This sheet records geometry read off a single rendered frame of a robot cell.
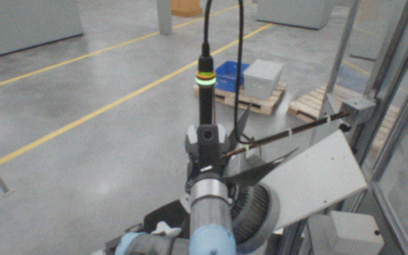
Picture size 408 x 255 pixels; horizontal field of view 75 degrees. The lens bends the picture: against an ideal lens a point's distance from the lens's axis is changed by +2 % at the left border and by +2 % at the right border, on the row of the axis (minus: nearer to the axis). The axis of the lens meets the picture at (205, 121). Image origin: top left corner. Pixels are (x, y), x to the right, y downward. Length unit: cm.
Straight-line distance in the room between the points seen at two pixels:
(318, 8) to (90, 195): 666
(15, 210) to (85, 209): 59
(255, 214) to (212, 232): 51
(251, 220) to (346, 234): 43
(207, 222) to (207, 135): 17
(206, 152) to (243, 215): 43
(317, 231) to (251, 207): 48
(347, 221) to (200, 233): 90
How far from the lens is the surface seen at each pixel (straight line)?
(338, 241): 124
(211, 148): 54
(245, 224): 95
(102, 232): 241
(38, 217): 273
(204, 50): 57
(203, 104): 62
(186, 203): 102
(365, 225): 130
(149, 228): 115
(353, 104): 108
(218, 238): 45
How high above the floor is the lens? 190
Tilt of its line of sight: 34 degrees down
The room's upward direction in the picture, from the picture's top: straight up
